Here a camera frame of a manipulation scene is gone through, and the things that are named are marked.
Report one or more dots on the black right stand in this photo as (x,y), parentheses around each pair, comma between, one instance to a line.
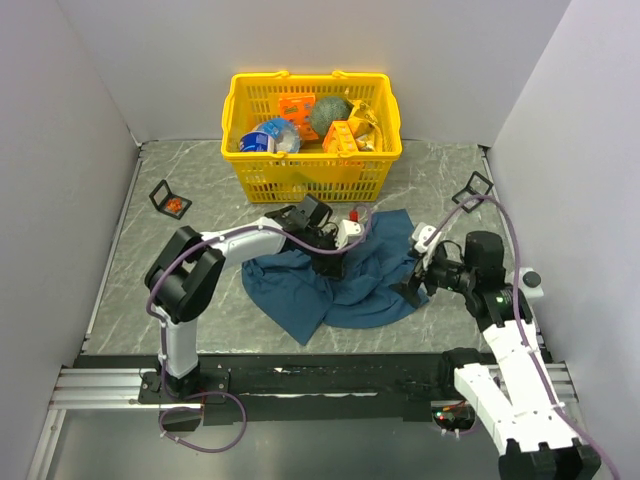
(477,185)

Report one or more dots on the orange snack box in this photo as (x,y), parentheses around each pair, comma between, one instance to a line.
(297,110)

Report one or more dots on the black left stand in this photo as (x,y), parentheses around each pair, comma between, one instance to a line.
(162,194)

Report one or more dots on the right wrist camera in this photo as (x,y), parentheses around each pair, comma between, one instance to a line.
(423,242)

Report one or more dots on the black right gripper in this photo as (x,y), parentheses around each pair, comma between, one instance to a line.
(408,289)

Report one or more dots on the blue t-shirt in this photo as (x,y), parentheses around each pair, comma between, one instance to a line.
(294,296)

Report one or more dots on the yellow snack bag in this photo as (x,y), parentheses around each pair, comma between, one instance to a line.
(364,126)

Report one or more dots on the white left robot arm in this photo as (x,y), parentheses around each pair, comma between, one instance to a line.
(183,278)

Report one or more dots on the orange leaf brooch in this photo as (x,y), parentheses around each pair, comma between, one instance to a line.
(174,205)

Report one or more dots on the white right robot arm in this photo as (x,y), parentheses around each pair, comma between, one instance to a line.
(522,412)

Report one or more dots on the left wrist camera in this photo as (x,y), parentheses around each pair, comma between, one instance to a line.
(349,230)

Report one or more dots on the yellow plastic basket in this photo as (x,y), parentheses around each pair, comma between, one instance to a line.
(283,177)

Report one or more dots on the green avocado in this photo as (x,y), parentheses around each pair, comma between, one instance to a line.
(327,110)

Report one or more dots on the black stand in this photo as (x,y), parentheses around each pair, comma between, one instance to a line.
(162,194)
(477,185)

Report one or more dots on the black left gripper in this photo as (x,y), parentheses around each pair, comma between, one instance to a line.
(330,265)

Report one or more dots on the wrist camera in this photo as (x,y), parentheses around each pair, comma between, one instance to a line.
(349,230)
(423,242)

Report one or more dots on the orange cracker box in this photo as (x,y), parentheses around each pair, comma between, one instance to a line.
(339,138)

